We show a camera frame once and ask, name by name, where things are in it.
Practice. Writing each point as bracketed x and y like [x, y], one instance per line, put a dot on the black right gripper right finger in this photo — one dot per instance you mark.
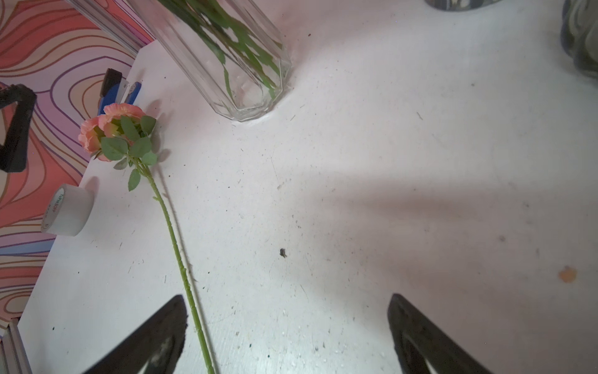
[421, 347]

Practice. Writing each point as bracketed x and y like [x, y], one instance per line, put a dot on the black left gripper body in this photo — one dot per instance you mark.
[14, 150]

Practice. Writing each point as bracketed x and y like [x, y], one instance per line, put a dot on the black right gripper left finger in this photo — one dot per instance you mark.
[154, 347]

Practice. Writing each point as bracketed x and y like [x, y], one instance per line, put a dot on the small clear glass vase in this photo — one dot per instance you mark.
[231, 52]

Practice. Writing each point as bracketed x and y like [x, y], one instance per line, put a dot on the ribbed glass vase with ribbon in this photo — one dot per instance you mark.
[579, 35]

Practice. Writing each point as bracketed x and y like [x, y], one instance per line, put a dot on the white tape roll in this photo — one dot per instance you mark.
[68, 211]

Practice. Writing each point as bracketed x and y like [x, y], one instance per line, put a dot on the blue stapler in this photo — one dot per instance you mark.
[117, 90]

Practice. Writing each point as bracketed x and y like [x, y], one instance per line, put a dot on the clear pencil cup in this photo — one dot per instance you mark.
[459, 5]

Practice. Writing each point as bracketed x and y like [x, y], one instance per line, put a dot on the aluminium frame rail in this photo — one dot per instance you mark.
[118, 19]

